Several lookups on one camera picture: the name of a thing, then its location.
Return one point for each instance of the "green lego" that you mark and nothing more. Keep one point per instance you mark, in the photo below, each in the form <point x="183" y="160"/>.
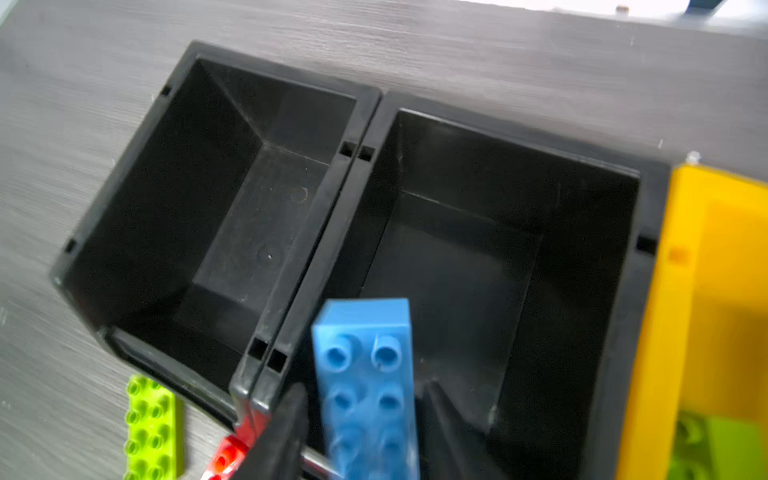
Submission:
<point x="715" y="447"/>

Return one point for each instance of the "green flat lego plate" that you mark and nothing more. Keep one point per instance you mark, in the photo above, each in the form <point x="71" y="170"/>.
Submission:
<point x="154" y="448"/>

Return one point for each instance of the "red lego brick right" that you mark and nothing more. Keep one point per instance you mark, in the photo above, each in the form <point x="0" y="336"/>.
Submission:
<point x="236" y="456"/>

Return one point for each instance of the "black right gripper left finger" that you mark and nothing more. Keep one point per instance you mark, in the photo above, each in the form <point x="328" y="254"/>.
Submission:
<point x="277" y="454"/>

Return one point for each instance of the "black storage bin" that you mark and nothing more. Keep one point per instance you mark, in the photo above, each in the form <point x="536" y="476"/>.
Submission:
<point x="527" y="260"/>
<point x="189" y="257"/>

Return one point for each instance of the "blue lego brick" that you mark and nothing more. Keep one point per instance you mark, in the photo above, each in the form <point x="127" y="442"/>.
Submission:
<point x="364" y="370"/>

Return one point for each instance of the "left black storage bin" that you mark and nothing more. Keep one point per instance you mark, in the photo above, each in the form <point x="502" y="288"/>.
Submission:
<point x="189" y="257"/>

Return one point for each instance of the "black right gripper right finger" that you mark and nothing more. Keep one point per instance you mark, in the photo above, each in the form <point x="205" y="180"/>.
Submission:
<point x="449" y="447"/>

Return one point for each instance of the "yellow storage bin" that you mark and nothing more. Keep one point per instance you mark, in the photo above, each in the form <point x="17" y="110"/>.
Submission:
<point x="703" y="343"/>

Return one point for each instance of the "middle black storage bin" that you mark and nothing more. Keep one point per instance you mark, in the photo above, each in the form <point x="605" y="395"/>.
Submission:
<point x="527" y="260"/>

